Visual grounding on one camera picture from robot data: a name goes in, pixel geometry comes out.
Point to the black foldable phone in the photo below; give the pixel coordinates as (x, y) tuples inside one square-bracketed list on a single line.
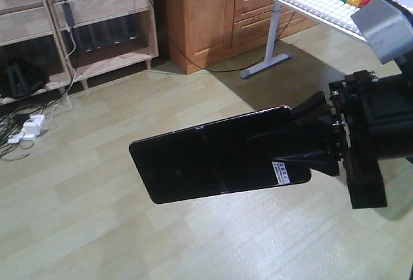
[(215, 158)]

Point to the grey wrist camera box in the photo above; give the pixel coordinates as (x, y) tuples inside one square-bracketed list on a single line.
[(387, 28)]

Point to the white studded desk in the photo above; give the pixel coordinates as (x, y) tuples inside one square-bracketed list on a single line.
[(306, 5)]

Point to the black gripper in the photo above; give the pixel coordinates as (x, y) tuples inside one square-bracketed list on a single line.
[(378, 113)]

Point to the white power strip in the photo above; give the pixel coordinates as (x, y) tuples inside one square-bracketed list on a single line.
[(31, 127)]

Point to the orange wooden cabinet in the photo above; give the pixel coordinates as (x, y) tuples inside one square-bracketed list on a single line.
[(202, 33)]

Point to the light wooden shelf unit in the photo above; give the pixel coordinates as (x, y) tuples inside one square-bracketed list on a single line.
[(50, 44)]

